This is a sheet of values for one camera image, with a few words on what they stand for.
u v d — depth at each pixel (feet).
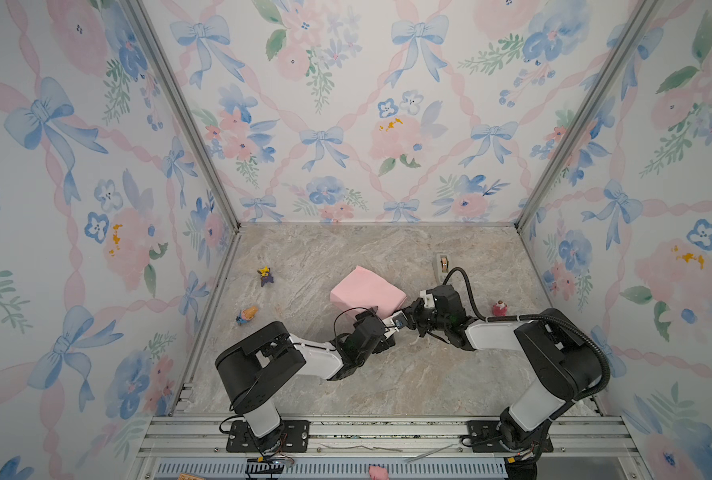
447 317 2.41
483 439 2.39
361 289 3.05
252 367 1.55
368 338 2.20
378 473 2.22
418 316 2.67
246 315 3.04
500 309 3.04
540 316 1.73
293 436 2.44
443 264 3.39
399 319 2.50
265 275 3.35
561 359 1.53
